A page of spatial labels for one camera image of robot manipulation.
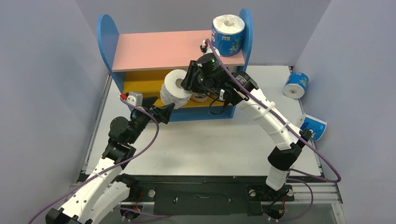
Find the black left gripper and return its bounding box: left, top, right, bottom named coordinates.
left=128, top=97, right=175, bottom=144

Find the blue pink yellow shelf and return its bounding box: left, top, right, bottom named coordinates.
left=97, top=8, right=254, bottom=122

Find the white floral paper roll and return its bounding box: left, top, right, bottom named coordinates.
left=160, top=69, right=192, bottom=109

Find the blue paper roll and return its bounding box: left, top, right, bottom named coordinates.
left=298, top=113, right=327, bottom=141
left=283, top=72, right=309, bottom=99
left=211, top=14, right=245, bottom=57

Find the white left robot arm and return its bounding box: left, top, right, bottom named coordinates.
left=45, top=94, right=175, bottom=224

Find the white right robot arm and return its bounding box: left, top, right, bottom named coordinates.
left=181, top=53, right=311, bottom=199

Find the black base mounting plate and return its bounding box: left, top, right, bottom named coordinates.
left=120, top=175, right=295, bottom=216

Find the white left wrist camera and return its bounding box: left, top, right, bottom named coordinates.
left=120, top=91, right=143, bottom=107

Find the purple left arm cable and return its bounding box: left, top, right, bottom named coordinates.
left=27, top=96, right=172, bottom=224

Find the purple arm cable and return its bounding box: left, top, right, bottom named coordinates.
left=27, top=96, right=172, bottom=224
left=205, top=38, right=342, bottom=223

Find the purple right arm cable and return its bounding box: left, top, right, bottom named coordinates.
left=205, top=38, right=342, bottom=223

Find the aluminium rail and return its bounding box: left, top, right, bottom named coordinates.
left=69, top=182, right=343, bottom=205

